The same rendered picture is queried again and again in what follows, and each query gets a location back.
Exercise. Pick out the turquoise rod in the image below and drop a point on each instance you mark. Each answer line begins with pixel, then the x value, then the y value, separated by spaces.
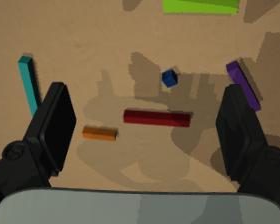
pixel 29 81

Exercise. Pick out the orange rod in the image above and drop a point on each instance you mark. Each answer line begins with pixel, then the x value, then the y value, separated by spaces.
pixel 99 133

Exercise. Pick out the purple rod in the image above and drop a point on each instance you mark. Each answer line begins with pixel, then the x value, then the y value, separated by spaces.
pixel 238 77

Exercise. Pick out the small blue cube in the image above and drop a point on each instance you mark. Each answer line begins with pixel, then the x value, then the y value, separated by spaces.
pixel 169 78

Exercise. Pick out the lime green rod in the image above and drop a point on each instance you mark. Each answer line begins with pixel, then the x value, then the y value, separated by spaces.
pixel 200 6

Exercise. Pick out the dark red rod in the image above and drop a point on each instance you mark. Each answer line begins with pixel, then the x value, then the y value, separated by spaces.
pixel 156 118

